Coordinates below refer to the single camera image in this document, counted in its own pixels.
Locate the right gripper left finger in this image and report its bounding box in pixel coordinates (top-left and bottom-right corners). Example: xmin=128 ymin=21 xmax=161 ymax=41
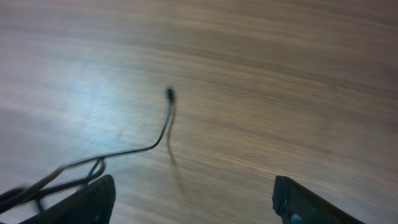
xmin=21 ymin=175 xmax=116 ymax=224

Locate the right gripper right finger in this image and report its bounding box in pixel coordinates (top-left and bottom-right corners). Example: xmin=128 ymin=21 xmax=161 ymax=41
xmin=272 ymin=175 xmax=364 ymax=224

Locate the black usb cable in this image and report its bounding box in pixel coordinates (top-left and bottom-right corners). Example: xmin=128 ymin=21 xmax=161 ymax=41
xmin=0 ymin=86 xmax=177 ymax=214

